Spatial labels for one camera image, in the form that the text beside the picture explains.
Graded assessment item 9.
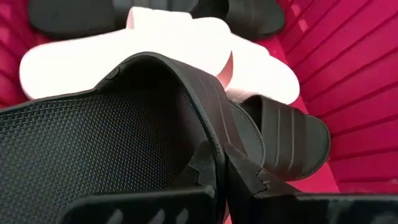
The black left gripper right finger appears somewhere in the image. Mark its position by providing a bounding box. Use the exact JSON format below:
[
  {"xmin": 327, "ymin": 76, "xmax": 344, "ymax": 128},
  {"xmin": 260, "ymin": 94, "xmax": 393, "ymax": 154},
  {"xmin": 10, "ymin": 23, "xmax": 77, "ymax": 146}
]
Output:
[{"xmin": 224, "ymin": 143, "xmax": 299, "ymax": 200}]

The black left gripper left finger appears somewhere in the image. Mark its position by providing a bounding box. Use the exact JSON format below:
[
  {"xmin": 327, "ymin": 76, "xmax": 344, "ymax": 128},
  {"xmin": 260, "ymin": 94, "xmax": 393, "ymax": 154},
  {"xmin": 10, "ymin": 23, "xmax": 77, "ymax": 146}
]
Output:
[{"xmin": 174, "ymin": 141, "xmax": 218, "ymax": 188}]

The black rubber slide sandal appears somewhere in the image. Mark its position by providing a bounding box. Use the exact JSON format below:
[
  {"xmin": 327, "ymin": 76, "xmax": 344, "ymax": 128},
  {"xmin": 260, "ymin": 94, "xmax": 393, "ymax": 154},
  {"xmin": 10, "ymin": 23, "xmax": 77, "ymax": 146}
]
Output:
[
  {"xmin": 228, "ymin": 95, "xmax": 331, "ymax": 182},
  {"xmin": 27, "ymin": 0, "xmax": 286, "ymax": 41},
  {"xmin": 0, "ymin": 51, "xmax": 248, "ymax": 224}
]

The pink rubber slide sandal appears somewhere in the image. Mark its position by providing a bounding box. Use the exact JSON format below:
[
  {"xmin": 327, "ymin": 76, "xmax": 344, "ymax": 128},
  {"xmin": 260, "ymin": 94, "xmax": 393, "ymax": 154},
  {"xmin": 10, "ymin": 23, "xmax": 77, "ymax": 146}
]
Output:
[{"xmin": 18, "ymin": 6, "xmax": 301, "ymax": 105}]

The red ribbed plastic bin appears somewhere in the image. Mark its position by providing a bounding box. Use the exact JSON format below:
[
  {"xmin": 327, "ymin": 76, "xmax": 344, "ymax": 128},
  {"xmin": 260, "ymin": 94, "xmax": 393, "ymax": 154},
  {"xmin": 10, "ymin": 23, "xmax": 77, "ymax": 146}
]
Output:
[{"xmin": 0, "ymin": 0, "xmax": 398, "ymax": 224}]

